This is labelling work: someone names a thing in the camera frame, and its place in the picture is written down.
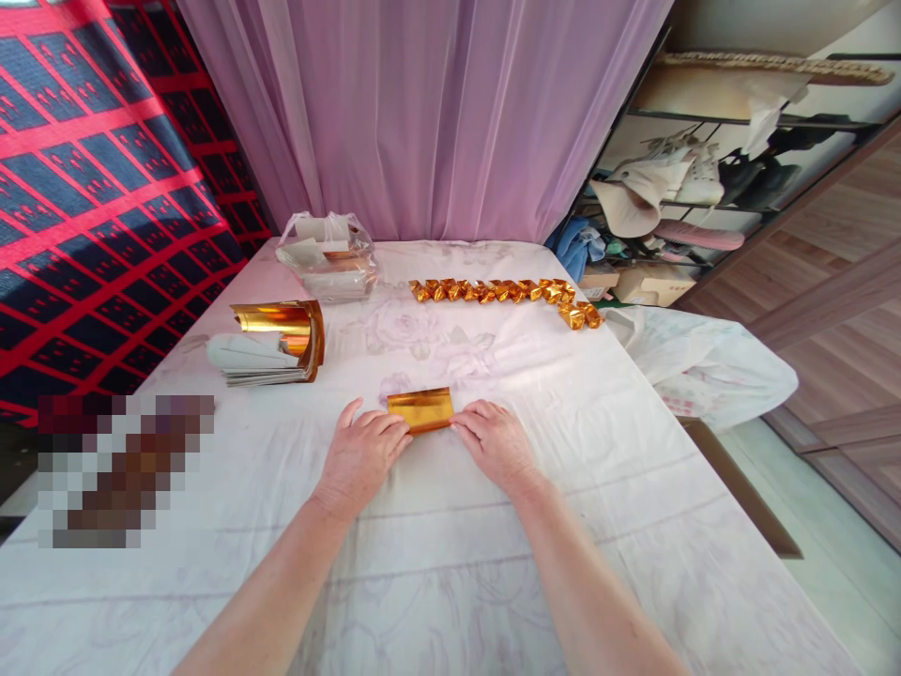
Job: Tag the person's right hand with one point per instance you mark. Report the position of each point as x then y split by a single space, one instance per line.
497 438

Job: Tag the person's left hand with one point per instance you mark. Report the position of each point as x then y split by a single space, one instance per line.
362 451

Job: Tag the person's right fingers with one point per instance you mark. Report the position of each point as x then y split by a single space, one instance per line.
473 420

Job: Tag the gold foil paper sheet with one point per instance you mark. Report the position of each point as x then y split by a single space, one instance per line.
420 410

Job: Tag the white floral tablecloth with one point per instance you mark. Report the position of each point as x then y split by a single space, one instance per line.
422 493

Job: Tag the row of folded gold ingots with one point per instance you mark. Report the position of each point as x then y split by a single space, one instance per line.
507 296

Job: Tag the clear plastic bag of papers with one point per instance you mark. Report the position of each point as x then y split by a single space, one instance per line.
329 259

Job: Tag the stack of gold foil papers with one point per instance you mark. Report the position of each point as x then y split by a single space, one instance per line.
271 345

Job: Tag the white plastic bag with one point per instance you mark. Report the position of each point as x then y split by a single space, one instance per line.
704 370

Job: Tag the pink sheer curtain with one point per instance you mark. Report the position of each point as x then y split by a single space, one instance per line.
436 120

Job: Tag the black metal shoe rack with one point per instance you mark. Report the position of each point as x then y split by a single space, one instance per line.
718 183

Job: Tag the red and navy patterned blanket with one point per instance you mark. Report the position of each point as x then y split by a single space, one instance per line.
105 204

